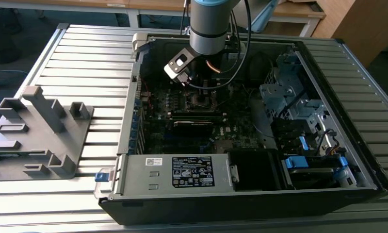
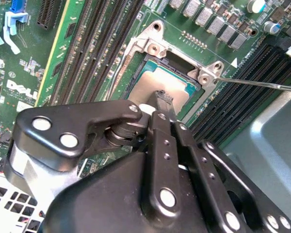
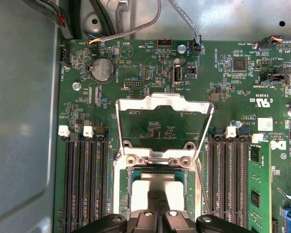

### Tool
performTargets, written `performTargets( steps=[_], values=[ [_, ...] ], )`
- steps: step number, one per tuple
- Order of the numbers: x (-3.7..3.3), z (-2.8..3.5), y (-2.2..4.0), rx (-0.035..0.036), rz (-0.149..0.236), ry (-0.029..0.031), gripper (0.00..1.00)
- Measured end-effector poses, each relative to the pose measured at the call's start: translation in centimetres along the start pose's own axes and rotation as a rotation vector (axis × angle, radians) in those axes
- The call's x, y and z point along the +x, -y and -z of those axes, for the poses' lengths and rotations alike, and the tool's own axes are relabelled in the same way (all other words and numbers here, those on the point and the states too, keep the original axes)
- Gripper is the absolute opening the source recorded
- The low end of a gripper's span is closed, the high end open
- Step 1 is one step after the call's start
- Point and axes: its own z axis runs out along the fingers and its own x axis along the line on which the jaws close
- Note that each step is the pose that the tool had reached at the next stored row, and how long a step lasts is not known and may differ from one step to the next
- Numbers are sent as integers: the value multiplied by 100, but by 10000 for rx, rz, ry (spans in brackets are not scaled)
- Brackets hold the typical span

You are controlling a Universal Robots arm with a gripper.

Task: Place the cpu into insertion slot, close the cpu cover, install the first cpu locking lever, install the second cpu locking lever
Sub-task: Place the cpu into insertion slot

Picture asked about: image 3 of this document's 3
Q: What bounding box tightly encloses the grey twisted cable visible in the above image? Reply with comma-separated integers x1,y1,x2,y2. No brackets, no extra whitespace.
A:
87,0,163,54
168,0,203,57

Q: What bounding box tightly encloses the silver CPU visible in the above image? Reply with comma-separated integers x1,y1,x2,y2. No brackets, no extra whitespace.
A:
127,169,189,216

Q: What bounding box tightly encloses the silver coin battery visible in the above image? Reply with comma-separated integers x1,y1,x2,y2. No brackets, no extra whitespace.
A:
87,57,116,84

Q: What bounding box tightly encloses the black RAM slot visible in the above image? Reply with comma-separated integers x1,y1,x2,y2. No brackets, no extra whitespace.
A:
234,132,250,233
220,125,238,233
95,125,111,233
70,132,87,233
83,125,98,233
207,126,224,233
59,125,75,233

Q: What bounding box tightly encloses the green motherboard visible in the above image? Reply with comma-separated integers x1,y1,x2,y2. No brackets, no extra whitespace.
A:
53,38,291,233

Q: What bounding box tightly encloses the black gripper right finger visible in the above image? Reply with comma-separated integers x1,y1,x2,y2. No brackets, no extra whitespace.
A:
157,191,252,233

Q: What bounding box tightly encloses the black sleeved cable bundle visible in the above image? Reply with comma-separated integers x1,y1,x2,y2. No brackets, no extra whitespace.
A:
20,0,75,40

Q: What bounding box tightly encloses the metal locking lever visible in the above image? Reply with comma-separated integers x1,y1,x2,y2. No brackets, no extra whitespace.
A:
195,156,210,214

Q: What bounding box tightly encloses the green RAM stick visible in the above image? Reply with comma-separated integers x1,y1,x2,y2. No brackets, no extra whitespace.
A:
247,143,274,233

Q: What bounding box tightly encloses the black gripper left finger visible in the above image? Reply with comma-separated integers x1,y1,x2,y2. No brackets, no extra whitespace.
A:
71,191,162,233

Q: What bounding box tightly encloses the metal socket cover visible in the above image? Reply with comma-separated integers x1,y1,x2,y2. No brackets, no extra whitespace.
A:
115,93,215,160

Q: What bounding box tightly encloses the black square chip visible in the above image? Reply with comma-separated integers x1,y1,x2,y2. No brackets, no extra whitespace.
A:
232,57,247,72

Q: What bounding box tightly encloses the internal USB port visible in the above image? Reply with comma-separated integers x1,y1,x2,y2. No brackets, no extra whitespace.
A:
171,63,185,87

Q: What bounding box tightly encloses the blue plastic clip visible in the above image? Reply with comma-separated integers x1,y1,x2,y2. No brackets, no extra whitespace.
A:
280,191,291,233

